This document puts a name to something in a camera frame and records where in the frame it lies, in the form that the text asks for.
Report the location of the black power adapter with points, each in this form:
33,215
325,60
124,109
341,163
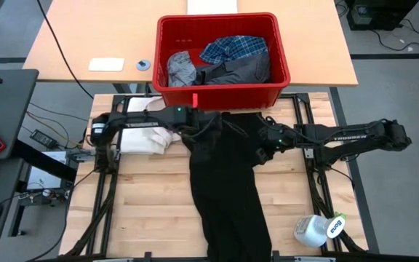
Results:
43,138

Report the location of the red plastic laundry bin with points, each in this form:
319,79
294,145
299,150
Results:
231,98

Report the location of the black side desk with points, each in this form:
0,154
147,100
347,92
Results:
6,109

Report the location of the light grey garment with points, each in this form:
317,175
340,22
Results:
180,71

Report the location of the white canvas tote bag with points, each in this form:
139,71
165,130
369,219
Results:
140,142

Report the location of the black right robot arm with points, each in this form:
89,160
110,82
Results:
351,138

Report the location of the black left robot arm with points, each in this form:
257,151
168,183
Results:
140,120

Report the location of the black metal table frame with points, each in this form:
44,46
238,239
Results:
303,98

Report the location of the white rectangular pad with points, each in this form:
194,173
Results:
106,64

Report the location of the red tag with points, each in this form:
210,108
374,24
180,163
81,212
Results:
195,100

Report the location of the light wood desk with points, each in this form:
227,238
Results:
86,36

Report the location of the silver metal mounting plate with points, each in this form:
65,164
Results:
308,153
80,155

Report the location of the white paper sheet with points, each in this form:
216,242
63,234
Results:
212,7

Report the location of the white Bona bottle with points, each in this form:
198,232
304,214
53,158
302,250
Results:
313,231

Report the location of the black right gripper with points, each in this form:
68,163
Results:
276,136

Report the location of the black garment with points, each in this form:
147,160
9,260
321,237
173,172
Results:
227,189

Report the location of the blue plaid shirt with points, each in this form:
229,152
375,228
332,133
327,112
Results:
233,48

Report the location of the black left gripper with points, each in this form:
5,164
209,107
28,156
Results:
207,125

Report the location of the black computer tower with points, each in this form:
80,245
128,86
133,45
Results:
380,14

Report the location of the dark grey shirt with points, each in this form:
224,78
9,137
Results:
238,72

